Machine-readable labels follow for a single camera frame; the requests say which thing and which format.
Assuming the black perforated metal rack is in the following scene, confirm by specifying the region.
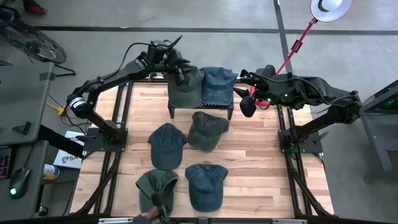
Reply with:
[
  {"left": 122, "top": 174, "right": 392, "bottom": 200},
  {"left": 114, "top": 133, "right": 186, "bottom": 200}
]
[{"left": 167, "top": 73, "right": 234, "bottom": 121}]

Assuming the black desk support bar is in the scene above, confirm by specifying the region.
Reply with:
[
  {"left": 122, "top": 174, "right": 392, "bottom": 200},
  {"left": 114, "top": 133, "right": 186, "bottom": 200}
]
[{"left": 37, "top": 124, "right": 85, "bottom": 159}]

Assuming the black computer mouse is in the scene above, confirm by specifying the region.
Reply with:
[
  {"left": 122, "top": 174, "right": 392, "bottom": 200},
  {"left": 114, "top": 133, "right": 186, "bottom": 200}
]
[{"left": 8, "top": 167, "right": 31, "bottom": 200}]

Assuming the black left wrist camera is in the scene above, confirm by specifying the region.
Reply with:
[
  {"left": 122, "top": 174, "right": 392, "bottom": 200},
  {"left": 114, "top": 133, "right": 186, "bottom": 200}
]
[{"left": 146, "top": 39, "right": 167, "bottom": 63}]

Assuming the grey desk top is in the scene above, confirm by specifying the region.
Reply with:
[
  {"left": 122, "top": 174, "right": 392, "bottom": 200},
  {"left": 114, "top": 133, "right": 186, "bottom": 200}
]
[
  {"left": 0, "top": 61, "right": 55, "bottom": 146},
  {"left": 0, "top": 139, "right": 50, "bottom": 220}
]

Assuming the black floor fan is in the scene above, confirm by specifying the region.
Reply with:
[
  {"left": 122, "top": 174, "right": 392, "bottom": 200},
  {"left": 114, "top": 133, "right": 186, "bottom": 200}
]
[{"left": 0, "top": 6, "right": 77, "bottom": 77}]

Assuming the person's red shoe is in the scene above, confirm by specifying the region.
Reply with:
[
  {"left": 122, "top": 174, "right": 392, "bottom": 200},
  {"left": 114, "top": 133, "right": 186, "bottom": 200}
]
[{"left": 23, "top": 0, "right": 48, "bottom": 16}]

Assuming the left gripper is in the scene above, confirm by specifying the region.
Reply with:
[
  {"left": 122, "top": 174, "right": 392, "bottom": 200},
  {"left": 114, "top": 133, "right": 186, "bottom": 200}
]
[{"left": 163, "top": 49, "right": 190, "bottom": 87}]

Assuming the white blue yellow can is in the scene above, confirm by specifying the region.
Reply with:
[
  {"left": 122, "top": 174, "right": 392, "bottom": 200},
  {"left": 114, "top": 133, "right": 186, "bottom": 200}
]
[{"left": 42, "top": 163, "right": 60, "bottom": 181}]

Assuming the dark metal cart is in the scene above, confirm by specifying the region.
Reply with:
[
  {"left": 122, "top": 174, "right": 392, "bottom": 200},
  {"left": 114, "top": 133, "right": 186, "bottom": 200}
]
[{"left": 359, "top": 79, "right": 398, "bottom": 183}]

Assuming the backlit keyboard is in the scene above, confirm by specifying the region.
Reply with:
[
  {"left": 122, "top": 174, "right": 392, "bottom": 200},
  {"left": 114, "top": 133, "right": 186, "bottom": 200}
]
[{"left": 0, "top": 147, "right": 13, "bottom": 180}]

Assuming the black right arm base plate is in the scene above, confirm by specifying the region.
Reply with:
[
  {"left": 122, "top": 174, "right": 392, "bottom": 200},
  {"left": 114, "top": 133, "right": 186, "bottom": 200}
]
[{"left": 278, "top": 128, "right": 324, "bottom": 155}]

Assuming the dark blue denim cap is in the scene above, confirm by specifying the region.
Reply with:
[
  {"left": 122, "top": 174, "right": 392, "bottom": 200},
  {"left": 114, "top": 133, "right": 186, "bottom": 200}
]
[{"left": 147, "top": 122, "right": 188, "bottom": 170}]

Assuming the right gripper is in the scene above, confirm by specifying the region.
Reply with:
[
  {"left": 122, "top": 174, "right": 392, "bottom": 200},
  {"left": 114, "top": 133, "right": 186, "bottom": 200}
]
[{"left": 233, "top": 70, "right": 276, "bottom": 118}]

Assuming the green washed cotton cap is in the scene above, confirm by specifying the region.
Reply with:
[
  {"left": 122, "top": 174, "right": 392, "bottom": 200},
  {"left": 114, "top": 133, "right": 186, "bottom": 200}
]
[
  {"left": 187, "top": 111, "right": 230, "bottom": 152},
  {"left": 135, "top": 169, "right": 179, "bottom": 218},
  {"left": 167, "top": 64, "right": 205, "bottom": 109}
]

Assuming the white printed box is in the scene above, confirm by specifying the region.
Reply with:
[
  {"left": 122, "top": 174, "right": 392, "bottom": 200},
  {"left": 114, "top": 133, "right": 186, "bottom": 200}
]
[{"left": 52, "top": 130, "right": 85, "bottom": 170}]

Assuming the yellow power plug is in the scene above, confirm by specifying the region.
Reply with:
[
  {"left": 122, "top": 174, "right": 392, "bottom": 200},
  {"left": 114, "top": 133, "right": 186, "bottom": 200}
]
[{"left": 45, "top": 101, "right": 69, "bottom": 116}]

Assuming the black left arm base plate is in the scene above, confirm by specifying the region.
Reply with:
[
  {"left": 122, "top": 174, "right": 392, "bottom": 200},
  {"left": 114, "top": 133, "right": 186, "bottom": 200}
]
[{"left": 82, "top": 127, "right": 129, "bottom": 153}]

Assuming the black wedge stand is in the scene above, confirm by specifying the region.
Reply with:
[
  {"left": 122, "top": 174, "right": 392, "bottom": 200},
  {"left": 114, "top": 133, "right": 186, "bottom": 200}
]
[{"left": 12, "top": 121, "right": 32, "bottom": 136}]

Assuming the red lamp with white shade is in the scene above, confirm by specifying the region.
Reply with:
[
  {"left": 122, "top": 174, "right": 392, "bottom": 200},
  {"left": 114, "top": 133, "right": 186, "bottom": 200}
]
[{"left": 250, "top": 0, "right": 354, "bottom": 108}]

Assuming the black tape strip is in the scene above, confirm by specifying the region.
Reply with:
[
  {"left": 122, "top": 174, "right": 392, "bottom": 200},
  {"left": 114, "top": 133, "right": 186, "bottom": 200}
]
[{"left": 39, "top": 71, "right": 57, "bottom": 82}]

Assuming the silver aluminium bracket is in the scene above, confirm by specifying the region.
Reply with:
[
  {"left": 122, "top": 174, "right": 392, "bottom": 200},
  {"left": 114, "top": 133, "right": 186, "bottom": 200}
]
[
  {"left": 272, "top": 218, "right": 308, "bottom": 224},
  {"left": 98, "top": 217, "right": 134, "bottom": 224}
]

